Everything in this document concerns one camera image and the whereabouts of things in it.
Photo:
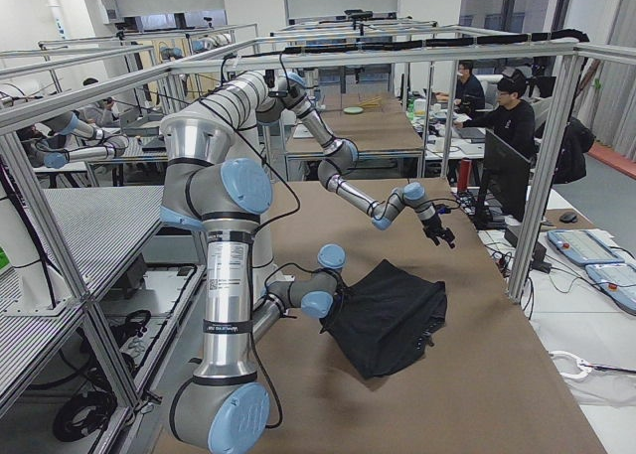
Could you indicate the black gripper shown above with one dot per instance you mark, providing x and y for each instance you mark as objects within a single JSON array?
[
  {"x": 340, "y": 300},
  {"x": 433, "y": 227}
]

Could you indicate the black graphic t-shirt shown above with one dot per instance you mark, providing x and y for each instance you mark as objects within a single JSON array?
[{"x": 389, "y": 322}]

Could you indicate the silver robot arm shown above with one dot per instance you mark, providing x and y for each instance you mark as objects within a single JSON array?
[
  {"x": 222, "y": 406},
  {"x": 339, "y": 154}
]

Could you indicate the red bottle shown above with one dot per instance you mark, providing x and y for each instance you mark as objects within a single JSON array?
[{"x": 464, "y": 172}]

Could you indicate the black monitor on desk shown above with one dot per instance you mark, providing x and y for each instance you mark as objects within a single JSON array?
[{"x": 506, "y": 174}]

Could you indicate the black computer mouse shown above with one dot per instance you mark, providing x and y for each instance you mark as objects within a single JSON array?
[{"x": 569, "y": 217}]

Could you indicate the person in black sweater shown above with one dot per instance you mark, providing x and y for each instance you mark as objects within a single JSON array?
[{"x": 513, "y": 120}]

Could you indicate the teach pendant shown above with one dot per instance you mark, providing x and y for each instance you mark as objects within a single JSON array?
[
  {"x": 582, "y": 247},
  {"x": 616, "y": 280}
]

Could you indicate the person in background seated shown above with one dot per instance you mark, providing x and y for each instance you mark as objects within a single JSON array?
[{"x": 468, "y": 88}]

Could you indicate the aluminium slatted work table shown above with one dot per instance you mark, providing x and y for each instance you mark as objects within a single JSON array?
[{"x": 104, "y": 228}]

